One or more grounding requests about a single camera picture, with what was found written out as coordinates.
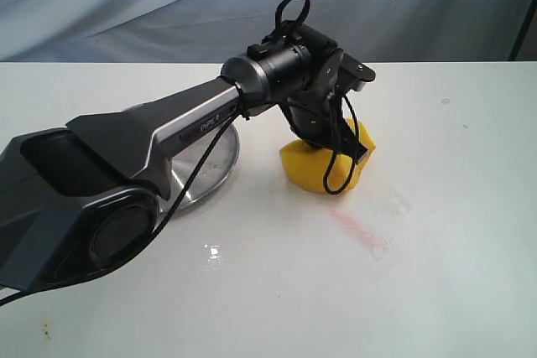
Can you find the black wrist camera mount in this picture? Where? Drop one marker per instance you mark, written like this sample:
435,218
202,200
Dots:
353,75

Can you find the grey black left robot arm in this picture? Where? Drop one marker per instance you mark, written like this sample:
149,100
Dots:
81,200

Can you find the grey backdrop cloth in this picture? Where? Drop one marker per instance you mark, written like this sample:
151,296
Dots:
210,31

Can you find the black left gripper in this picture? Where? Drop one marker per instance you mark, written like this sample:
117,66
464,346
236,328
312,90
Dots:
315,113

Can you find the yellow sponge block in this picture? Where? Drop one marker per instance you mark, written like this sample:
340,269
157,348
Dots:
305,166

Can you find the round steel plate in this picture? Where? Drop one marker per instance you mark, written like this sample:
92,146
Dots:
210,169

